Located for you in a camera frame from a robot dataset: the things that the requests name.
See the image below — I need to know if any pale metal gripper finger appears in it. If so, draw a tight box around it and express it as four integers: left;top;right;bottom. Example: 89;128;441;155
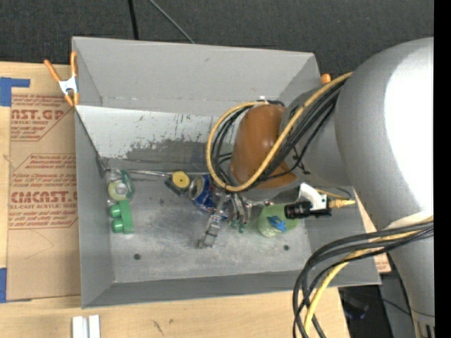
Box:
197;227;219;250
207;212;224;239

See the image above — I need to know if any blue drink can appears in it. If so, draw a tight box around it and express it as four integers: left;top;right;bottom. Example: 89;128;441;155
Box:
187;174;218;213

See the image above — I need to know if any grey metal bin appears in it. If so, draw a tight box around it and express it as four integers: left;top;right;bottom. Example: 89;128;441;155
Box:
71;36;383;310

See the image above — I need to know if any pale green cup, blue print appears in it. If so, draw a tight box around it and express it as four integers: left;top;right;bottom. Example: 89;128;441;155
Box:
257;203;301;238

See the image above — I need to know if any yellow and black round tool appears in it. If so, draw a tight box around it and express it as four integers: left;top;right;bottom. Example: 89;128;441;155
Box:
164;170;193;198

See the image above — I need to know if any green toy block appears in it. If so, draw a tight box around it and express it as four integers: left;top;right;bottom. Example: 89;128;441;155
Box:
109;199;135;235

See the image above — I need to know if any brown cardboard board, red print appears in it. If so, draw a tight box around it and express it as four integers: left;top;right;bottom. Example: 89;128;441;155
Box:
0;60;82;304

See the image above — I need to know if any black cylinder on white bracket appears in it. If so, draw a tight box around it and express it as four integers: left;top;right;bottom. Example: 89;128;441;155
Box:
283;182;357;221

